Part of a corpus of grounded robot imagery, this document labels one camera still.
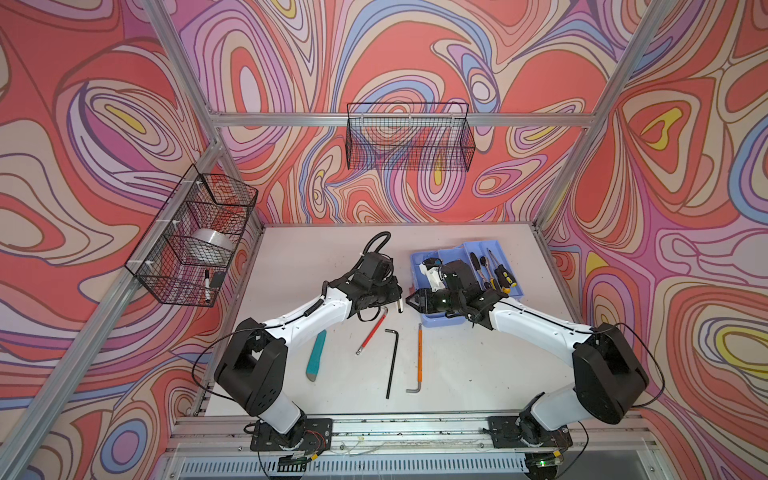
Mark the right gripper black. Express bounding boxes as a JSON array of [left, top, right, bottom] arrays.
[[404, 287, 464, 314]]

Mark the white pink tool box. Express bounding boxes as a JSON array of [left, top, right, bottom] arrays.
[[405, 240, 524, 328]]

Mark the large screwdriver black yellow handle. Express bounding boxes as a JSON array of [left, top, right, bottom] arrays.
[[486, 249, 517, 295]]

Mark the teal utility knife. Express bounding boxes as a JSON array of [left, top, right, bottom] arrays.
[[305, 330, 327, 382]]

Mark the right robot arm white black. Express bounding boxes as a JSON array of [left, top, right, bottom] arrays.
[[406, 259, 649, 437]]

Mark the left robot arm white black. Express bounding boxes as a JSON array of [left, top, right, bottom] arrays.
[[214, 231, 403, 436]]

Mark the red sleeved hex key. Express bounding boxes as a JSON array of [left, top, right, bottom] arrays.
[[355, 307, 388, 356]]

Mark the orange sleeved hex key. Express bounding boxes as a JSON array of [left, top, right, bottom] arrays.
[[405, 324, 423, 394]]

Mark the black hex key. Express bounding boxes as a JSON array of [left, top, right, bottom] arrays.
[[385, 328, 399, 400]]

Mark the silver tape roll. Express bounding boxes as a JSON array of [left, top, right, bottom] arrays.
[[192, 228, 235, 251]]

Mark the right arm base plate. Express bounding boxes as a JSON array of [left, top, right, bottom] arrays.
[[483, 416, 573, 450]]

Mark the black wire basket back wall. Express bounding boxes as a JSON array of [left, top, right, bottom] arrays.
[[345, 100, 476, 172]]

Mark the black wire basket wall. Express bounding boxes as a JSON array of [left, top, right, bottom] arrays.
[[125, 166, 258, 308], [345, 100, 476, 172]]

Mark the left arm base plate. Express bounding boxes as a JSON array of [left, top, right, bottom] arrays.
[[244, 417, 333, 453]]

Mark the black wire basket left wall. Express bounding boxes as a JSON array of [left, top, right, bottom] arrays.
[[125, 166, 258, 308]]

